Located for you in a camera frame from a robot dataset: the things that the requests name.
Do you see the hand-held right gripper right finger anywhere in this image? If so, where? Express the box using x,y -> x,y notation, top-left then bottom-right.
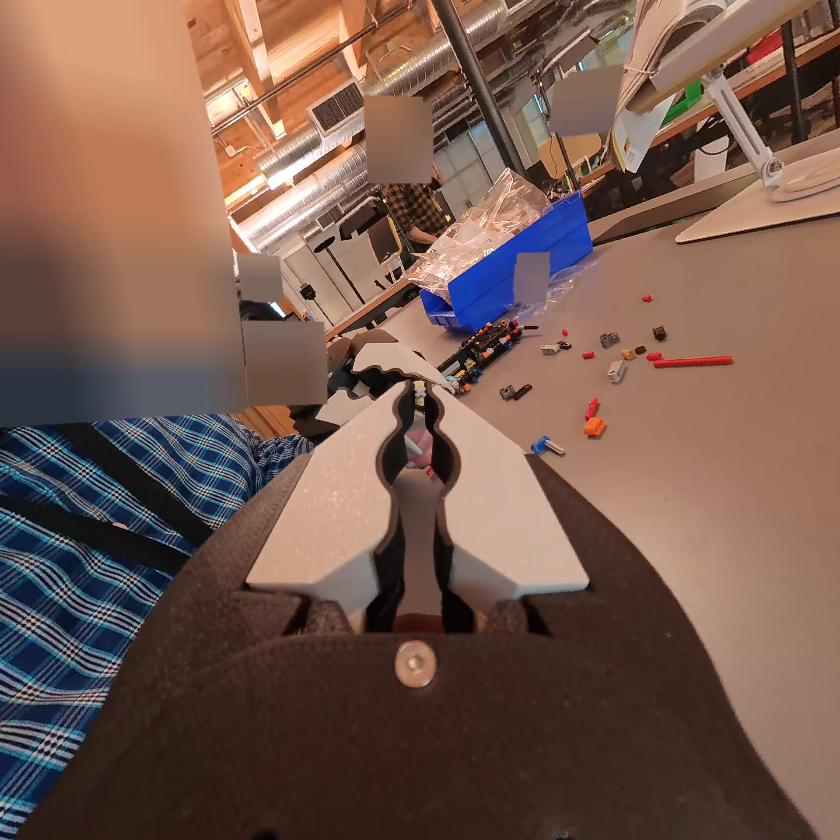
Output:
422,382 -> 592,634

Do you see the black studio light stand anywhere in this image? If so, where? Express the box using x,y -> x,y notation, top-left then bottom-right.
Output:
315,197 -> 403,307

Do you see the wooden table with black legs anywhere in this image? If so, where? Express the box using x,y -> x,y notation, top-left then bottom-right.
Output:
577,36 -> 840,198

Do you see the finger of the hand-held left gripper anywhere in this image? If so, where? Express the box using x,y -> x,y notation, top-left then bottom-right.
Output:
317,386 -> 379,427
353,343 -> 455,396

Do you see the green plastic crate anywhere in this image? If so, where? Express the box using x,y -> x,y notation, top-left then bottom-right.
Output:
663,79 -> 704,126

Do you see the black pole stand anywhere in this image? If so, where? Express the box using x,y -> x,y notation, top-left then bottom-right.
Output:
430,0 -> 527,177

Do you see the wooden cabinet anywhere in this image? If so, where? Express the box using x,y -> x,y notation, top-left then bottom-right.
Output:
239,406 -> 298,438

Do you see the person's plaid shirt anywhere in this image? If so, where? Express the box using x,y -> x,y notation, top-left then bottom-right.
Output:
0,413 -> 317,834

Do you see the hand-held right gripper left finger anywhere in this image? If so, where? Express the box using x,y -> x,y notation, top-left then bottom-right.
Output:
245,382 -> 416,634

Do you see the clear plastic bag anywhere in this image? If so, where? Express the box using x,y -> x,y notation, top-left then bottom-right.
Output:
505,257 -> 599,311

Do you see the dark flat box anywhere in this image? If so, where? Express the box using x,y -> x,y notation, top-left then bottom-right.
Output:
587,167 -> 757,248

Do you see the pile of clear plastic bags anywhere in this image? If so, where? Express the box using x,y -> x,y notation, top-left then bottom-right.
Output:
403,167 -> 553,307

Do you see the silver ventilation duct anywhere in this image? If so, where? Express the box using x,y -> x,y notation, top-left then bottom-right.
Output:
233,0 -> 526,254

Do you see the person's left forearm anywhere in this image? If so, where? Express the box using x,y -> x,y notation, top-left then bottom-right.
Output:
249,430 -> 317,488

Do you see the blue plastic bin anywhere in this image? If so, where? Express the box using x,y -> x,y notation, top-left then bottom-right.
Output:
420,190 -> 595,334

